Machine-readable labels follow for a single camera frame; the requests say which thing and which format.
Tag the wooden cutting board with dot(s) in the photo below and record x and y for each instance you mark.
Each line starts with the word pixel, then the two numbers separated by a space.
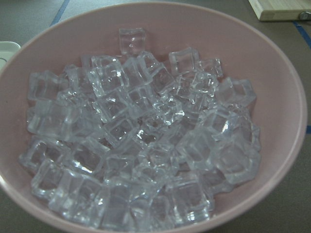
pixel 281 10

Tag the pink bowl of ice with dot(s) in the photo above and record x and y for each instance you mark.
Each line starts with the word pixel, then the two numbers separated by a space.
pixel 272 55

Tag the cream serving tray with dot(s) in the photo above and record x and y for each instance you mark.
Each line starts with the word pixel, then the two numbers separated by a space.
pixel 7 50

